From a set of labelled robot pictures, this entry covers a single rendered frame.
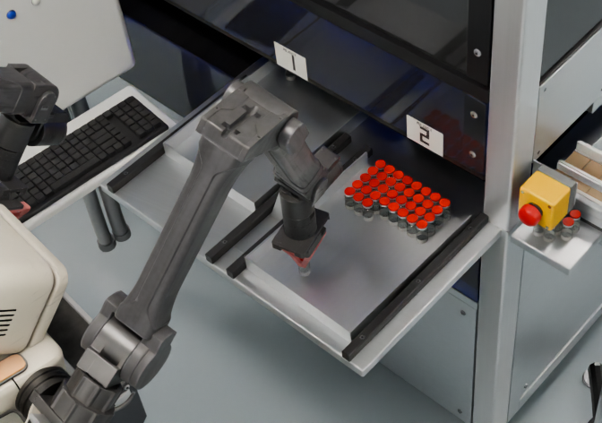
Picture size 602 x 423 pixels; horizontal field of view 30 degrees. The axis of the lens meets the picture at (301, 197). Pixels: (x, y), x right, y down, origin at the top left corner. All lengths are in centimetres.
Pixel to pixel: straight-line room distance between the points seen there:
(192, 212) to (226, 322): 169
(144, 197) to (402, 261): 54
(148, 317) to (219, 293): 166
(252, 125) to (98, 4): 113
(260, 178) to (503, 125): 55
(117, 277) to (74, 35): 99
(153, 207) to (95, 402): 73
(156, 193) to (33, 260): 70
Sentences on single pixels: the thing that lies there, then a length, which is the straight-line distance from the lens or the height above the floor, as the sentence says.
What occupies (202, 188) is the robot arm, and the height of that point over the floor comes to 148.
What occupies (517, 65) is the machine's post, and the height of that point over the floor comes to 130.
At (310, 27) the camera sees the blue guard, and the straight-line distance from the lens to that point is 215.
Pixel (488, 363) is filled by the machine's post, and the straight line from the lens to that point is 252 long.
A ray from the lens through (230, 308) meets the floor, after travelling 314.
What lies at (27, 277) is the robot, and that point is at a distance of 157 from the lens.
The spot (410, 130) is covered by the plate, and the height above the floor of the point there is 101.
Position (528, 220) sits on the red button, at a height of 100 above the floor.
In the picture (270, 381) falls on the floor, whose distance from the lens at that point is 300.
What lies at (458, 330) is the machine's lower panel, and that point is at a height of 46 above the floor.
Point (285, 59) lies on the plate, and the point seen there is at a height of 102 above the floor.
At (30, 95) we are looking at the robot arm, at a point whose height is 137.
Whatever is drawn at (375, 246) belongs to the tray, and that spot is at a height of 88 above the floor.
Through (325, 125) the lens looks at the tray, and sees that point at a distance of 232.
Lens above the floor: 253
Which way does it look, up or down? 49 degrees down
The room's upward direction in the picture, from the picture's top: 8 degrees counter-clockwise
